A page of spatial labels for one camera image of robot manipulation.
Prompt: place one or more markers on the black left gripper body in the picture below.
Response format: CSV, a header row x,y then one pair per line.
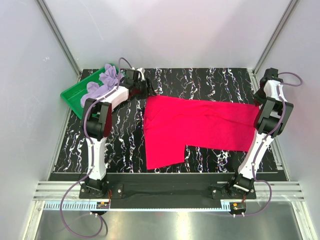
x,y
141,91

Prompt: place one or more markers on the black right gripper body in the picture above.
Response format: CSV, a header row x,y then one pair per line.
x,y
259,96

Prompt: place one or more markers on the red t shirt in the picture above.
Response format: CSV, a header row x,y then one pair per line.
x,y
170,124

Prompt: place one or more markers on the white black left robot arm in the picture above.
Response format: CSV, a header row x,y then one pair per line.
x,y
96,124

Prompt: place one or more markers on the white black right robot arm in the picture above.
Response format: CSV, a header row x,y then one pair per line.
x,y
273,115

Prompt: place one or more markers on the lavender t shirt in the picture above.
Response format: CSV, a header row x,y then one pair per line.
x,y
108,78

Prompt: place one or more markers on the green plastic bin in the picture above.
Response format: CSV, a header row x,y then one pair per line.
x,y
72,96

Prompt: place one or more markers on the left small circuit board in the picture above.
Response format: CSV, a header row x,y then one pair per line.
x,y
103,205

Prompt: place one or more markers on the right orange connector box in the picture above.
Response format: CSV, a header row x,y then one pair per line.
x,y
238,209

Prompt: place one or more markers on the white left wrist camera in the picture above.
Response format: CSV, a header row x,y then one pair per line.
x,y
141,74

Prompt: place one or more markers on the aluminium frame profile right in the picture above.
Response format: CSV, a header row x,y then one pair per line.
x,y
289,10

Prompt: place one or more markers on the aluminium frame profile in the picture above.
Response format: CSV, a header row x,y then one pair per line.
x,y
289,10
44,8

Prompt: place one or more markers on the aluminium frame profile left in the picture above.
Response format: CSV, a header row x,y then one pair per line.
x,y
44,8

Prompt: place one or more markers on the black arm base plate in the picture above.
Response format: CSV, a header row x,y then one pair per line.
x,y
210,178

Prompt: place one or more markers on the aluminium front rail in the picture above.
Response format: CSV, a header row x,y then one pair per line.
x,y
277,190

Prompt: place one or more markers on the grey slotted cable duct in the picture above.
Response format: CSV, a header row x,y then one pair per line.
x,y
117,205

